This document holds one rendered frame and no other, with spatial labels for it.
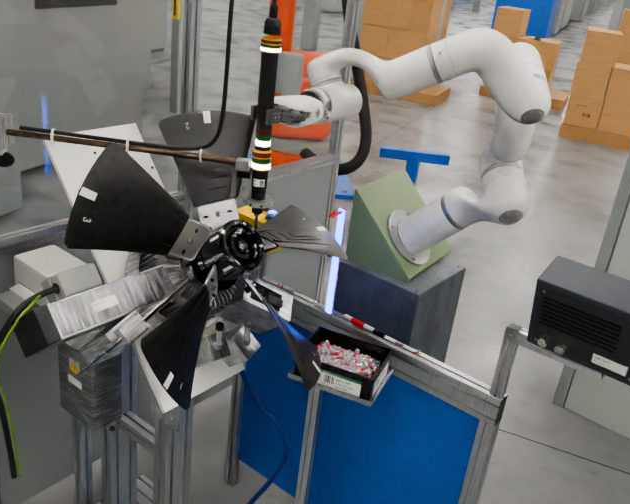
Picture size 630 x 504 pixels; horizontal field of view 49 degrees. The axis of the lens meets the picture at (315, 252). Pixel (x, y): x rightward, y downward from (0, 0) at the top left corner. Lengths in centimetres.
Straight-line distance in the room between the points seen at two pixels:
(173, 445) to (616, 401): 211
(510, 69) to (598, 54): 726
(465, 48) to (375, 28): 806
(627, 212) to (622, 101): 590
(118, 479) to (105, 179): 105
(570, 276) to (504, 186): 44
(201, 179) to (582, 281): 88
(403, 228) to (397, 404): 53
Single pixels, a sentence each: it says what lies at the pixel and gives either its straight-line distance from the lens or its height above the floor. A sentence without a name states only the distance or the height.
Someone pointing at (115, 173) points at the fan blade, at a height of 138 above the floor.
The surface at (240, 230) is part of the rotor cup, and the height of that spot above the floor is 125.
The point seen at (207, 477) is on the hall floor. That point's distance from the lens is 272.
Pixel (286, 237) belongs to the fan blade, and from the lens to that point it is 168.
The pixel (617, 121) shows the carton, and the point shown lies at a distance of 899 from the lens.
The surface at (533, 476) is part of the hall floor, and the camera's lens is 303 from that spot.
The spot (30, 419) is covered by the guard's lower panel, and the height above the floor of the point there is 36.
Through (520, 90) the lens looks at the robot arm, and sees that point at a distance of 165.
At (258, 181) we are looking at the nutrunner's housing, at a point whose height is 134.
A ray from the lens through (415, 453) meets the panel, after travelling 206.
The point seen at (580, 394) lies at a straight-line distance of 344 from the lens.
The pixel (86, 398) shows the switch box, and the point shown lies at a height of 71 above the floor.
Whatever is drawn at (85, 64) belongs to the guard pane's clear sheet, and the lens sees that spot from 210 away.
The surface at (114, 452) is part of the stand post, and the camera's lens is 213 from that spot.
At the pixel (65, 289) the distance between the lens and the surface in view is 151.
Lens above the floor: 185
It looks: 24 degrees down
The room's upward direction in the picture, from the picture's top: 7 degrees clockwise
